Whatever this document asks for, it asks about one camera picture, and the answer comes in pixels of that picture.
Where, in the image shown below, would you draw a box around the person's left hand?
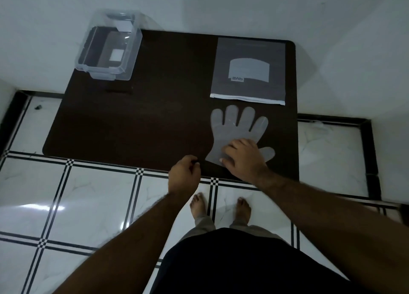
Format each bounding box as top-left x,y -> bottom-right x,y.
168,155 -> 201,195

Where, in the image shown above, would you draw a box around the person's right hand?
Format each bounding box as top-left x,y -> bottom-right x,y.
219,138 -> 272,187

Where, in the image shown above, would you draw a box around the clear plastic disposable glove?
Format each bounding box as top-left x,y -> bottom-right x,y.
205,105 -> 275,167

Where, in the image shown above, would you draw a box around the person's right forearm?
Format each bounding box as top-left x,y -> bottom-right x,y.
256,174 -> 409,294

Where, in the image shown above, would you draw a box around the person's left forearm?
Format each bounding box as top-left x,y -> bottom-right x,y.
53,191 -> 189,294

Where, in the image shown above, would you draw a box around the person's left foot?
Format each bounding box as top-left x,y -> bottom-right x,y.
190,193 -> 208,219

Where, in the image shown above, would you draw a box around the person's foot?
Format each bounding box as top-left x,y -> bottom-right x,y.
190,193 -> 208,219
235,197 -> 252,223

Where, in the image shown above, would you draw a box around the person's right foot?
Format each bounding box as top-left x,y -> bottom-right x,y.
235,197 -> 252,223

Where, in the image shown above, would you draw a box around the person's beige trousers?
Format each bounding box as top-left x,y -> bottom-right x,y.
183,215 -> 289,244

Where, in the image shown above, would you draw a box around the grey zip bag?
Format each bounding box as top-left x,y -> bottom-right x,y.
210,37 -> 286,106

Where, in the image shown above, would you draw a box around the person's dark shirt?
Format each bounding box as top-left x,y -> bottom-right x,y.
150,228 -> 363,294

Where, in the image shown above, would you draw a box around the clear plastic storage box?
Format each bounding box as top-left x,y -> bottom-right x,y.
74,10 -> 143,81

